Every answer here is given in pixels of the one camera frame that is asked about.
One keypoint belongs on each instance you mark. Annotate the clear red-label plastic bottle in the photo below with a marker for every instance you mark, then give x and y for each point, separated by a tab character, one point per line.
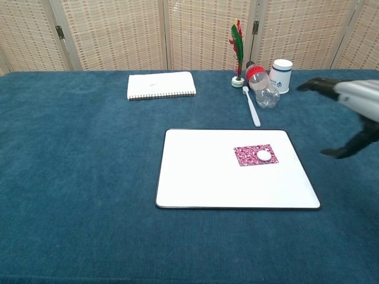
263	88

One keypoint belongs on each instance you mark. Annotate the blue tablecloth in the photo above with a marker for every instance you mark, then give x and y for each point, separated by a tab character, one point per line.
74	177

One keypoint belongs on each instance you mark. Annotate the white toothbrush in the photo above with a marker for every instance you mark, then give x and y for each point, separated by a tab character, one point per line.
254	112

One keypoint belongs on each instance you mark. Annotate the white rectangular board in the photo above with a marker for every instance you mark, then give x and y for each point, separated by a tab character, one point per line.
207	177

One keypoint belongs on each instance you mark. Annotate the white paper cup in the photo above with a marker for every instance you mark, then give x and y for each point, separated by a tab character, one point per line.
282	77

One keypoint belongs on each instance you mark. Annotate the dark metal screen hinge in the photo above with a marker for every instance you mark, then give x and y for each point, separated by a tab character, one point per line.
256	26
60	32

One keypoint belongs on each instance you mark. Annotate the white spiral notebook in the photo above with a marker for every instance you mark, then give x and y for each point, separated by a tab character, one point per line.
160	84

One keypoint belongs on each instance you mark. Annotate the woven bamboo screen panel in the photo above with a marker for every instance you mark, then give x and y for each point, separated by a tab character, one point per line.
201	32
302	32
115	35
367	35
29	35

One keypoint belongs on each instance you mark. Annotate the red green feather shuttlecock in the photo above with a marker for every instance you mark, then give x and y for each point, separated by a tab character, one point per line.
237	44

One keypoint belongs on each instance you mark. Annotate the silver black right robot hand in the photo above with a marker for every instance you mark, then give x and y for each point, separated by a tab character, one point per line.
361	97

